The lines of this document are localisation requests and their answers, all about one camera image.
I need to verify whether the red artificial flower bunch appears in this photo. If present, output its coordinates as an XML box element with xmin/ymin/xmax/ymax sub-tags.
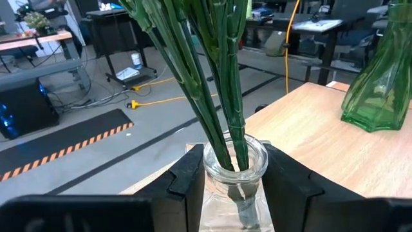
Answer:
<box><xmin>183</xmin><ymin>0</ymin><xmax>251</xmax><ymax>171</ymax></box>

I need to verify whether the clear glass vase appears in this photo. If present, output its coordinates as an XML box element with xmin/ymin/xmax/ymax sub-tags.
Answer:
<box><xmin>198</xmin><ymin>131</ymin><xmax>275</xmax><ymax>232</ymax></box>

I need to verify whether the small green potted plant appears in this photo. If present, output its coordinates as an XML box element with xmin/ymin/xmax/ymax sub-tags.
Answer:
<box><xmin>23</xmin><ymin>11</ymin><xmax>52</xmax><ymax>35</ymax></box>

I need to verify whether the green glass vase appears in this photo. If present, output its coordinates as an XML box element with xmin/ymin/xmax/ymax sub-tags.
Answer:
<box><xmin>340</xmin><ymin>0</ymin><xmax>412</xmax><ymax>133</ymax></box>

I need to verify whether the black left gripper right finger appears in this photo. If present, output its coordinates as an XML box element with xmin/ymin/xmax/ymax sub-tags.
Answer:
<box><xmin>262</xmin><ymin>143</ymin><xmax>412</xmax><ymax>232</ymax></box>

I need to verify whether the black desk with papers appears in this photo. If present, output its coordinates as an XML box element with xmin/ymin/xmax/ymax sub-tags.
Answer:
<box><xmin>247</xmin><ymin>12</ymin><xmax>380</xmax><ymax>86</ymax></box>

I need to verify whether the wooden desk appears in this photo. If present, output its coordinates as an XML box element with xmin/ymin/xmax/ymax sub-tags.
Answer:
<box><xmin>0</xmin><ymin>30</ymin><xmax>74</xmax><ymax>54</ymax></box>

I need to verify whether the black computer tower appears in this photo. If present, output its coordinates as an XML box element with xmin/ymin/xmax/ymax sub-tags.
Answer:
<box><xmin>0</xmin><ymin>78</ymin><xmax>61</xmax><ymax>141</ymax></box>

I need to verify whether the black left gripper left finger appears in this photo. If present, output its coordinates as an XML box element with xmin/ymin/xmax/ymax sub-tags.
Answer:
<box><xmin>0</xmin><ymin>143</ymin><xmax>205</xmax><ymax>232</ymax></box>

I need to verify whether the white plastic bottle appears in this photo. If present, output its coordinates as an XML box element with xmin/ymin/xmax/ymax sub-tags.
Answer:
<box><xmin>131</xmin><ymin>52</ymin><xmax>143</xmax><ymax>70</ymax></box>

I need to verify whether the blue artificial flower bunch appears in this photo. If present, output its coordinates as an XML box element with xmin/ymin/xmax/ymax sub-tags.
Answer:
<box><xmin>118</xmin><ymin>0</ymin><xmax>235</xmax><ymax>171</ymax></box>

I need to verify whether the black rolling cart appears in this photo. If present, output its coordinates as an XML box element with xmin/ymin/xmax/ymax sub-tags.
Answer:
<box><xmin>85</xmin><ymin>8</ymin><xmax>159</xmax><ymax>90</ymax></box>

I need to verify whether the black hazard-striped floor mat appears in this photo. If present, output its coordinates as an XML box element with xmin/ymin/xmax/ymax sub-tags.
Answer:
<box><xmin>0</xmin><ymin>108</ymin><xmax>135</xmax><ymax>183</ymax></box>

